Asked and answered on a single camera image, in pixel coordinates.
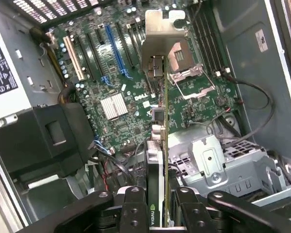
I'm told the green Dell motherboard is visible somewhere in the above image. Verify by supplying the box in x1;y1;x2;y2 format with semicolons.
46;0;244;158

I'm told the black air shroud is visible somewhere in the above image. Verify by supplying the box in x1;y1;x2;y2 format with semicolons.
0;103;99;182

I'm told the blue expansion slot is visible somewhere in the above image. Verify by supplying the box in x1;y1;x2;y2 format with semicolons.
104;23;134;80

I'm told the CPU socket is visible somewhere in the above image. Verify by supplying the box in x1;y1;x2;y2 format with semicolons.
166;40;204;73

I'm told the long black expansion slot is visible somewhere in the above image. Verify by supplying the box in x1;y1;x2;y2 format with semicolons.
114;20;135;70
85;31;110;85
72;35;97;82

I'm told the silver chipset heatsink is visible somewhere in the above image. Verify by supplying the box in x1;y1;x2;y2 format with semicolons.
100;93;129;121

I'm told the black RAM slot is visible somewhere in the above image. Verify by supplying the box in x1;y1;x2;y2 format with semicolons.
196;8;223;78
203;11;232;75
188;6;216;77

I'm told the white case sticker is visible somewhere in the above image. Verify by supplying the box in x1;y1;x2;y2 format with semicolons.
254;29;269;53

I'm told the braided power cable bundle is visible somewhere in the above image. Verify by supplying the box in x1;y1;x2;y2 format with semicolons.
29;26;77;105

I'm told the white expansion slot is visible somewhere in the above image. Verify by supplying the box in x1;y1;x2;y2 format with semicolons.
62;35;86;82

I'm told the metal disk bay cage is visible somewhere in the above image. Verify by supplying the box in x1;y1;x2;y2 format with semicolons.
168;134;291;209

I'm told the grey power supply unit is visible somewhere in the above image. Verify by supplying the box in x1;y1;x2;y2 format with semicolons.
0;0;65;123

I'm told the open grey PC case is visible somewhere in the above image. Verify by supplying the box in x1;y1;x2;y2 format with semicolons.
0;0;291;233

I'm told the metal socket cover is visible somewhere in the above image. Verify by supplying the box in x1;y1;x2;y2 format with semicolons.
168;65;216;100

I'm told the black looped wire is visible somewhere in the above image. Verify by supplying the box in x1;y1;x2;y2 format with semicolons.
208;72;275;151

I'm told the short black expansion slot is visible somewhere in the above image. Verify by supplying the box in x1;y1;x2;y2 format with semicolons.
94;26;106;47

